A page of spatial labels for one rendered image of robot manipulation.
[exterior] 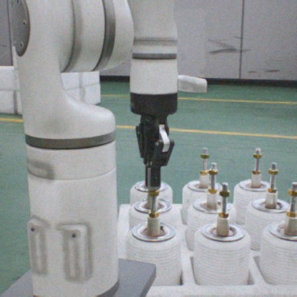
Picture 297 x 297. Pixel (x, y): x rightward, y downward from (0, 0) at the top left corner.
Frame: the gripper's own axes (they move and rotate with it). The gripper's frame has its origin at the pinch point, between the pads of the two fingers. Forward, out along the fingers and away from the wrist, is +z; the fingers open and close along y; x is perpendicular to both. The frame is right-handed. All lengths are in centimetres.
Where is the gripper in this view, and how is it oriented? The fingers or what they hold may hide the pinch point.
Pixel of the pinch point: (152, 176)
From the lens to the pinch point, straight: 69.7
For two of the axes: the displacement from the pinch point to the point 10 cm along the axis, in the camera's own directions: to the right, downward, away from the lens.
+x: 9.5, -0.7, 3.1
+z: -0.1, 9.7, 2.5
